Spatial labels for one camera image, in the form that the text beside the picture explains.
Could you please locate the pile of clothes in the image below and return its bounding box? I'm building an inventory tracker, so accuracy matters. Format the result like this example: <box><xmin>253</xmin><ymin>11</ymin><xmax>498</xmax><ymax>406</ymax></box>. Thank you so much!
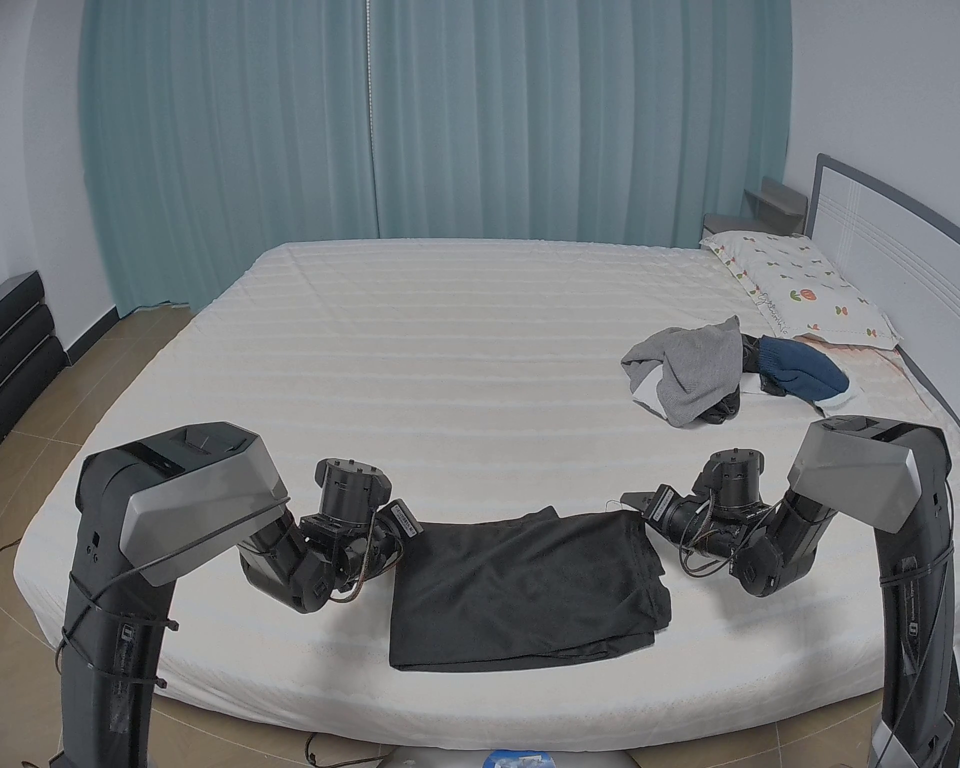
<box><xmin>621</xmin><ymin>315</ymin><xmax>852</xmax><ymax>430</ymax></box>

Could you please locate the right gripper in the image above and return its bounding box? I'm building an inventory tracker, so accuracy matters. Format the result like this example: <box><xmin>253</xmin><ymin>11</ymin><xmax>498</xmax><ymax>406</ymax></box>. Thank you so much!
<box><xmin>620</xmin><ymin>483</ymin><xmax>710</xmax><ymax>543</ymax></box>

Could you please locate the black cable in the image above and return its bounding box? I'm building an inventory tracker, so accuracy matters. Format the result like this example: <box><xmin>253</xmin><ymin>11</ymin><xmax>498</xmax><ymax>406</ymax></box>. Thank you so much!
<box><xmin>328</xmin><ymin>566</ymin><xmax>380</xmax><ymax>605</ymax></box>
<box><xmin>302</xmin><ymin>731</ymin><xmax>342</xmax><ymax>768</ymax></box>
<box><xmin>678</xmin><ymin>546</ymin><xmax>736</xmax><ymax>580</ymax></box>

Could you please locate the white printed pillow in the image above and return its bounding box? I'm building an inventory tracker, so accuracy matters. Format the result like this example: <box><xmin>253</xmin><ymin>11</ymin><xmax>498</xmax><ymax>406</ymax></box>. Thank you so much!
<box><xmin>699</xmin><ymin>230</ymin><xmax>903</xmax><ymax>351</ymax></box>

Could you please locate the blue-green curtain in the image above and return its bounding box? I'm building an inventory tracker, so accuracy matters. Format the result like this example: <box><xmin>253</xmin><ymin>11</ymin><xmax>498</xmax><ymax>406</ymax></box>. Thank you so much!
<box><xmin>78</xmin><ymin>0</ymin><xmax>380</xmax><ymax>316</ymax></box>
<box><xmin>371</xmin><ymin>0</ymin><xmax>794</xmax><ymax>249</ymax></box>

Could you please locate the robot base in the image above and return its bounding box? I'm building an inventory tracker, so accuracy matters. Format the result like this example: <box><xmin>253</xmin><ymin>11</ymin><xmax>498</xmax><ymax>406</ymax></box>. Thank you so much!
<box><xmin>378</xmin><ymin>744</ymin><xmax>601</xmax><ymax>768</ymax></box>

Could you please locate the grey bedside table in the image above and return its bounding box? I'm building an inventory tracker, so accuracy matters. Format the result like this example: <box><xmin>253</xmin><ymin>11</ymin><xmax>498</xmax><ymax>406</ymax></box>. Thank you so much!
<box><xmin>702</xmin><ymin>177</ymin><xmax>810</xmax><ymax>237</ymax></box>

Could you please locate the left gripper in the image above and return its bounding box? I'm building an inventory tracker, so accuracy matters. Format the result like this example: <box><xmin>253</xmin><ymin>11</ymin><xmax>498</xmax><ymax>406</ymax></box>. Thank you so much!
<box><xmin>367</xmin><ymin>500</ymin><xmax>426</xmax><ymax>575</ymax></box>

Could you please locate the black T-shirt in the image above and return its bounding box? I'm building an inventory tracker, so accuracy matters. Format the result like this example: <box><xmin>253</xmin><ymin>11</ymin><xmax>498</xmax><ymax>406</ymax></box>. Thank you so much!
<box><xmin>388</xmin><ymin>506</ymin><xmax>672</xmax><ymax>674</ymax></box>

